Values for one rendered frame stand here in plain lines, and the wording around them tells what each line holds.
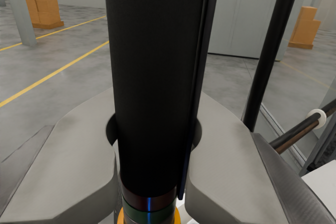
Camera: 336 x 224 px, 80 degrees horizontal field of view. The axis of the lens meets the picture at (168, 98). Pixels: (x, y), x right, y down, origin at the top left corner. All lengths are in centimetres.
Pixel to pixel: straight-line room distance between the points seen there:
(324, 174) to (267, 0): 527
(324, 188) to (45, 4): 825
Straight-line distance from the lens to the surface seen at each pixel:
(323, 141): 85
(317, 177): 64
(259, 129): 155
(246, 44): 583
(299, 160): 122
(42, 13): 846
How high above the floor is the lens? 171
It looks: 30 degrees down
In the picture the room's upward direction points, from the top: 4 degrees clockwise
